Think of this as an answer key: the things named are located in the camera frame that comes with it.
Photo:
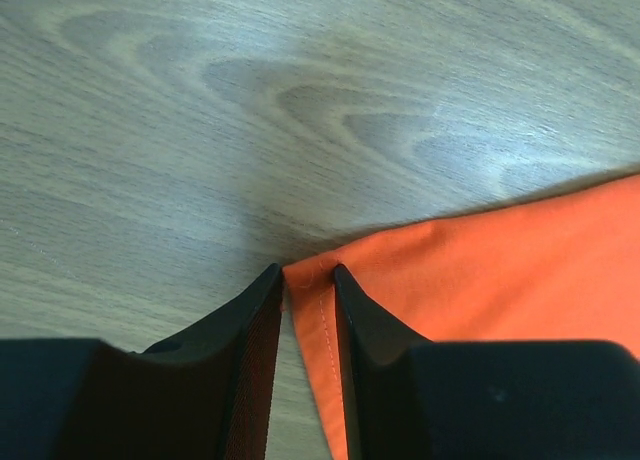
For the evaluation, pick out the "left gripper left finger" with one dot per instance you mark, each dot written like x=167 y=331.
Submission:
x=204 y=392

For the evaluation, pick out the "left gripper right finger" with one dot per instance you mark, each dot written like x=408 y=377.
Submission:
x=408 y=397

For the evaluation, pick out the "orange t shirt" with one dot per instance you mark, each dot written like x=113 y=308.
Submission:
x=561 y=268

